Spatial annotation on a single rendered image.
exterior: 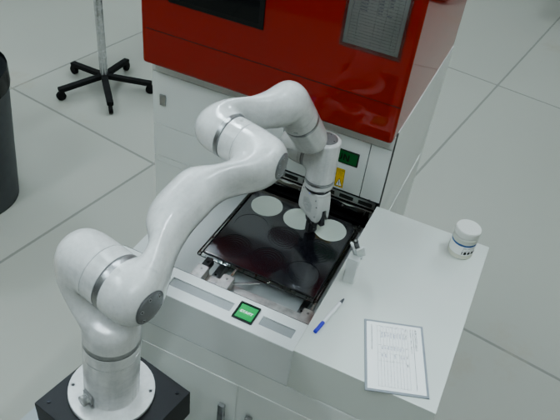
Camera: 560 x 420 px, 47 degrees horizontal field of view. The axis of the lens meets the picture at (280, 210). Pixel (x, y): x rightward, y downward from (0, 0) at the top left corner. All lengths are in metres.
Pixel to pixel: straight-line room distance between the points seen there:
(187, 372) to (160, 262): 0.69
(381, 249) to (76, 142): 2.42
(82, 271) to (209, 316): 0.48
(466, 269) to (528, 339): 1.32
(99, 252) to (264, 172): 0.35
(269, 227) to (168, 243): 0.76
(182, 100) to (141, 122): 1.93
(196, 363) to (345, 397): 0.43
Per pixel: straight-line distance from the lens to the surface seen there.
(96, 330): 1.31
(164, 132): 2.23
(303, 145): 1.57
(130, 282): 1.17
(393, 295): 1.72
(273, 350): 1.58
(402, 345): 1.61
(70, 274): 1.24
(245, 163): 1.27
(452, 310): 1.74
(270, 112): 1.39
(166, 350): 1.83
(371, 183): 1.94
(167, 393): 1.53
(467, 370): 2.91
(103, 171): 3.64
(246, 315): 1.60
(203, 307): 1.62
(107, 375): 1.39
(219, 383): 1.80
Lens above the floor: 2.19
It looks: 40 degrees down
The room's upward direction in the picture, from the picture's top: 8 degrees clockwise
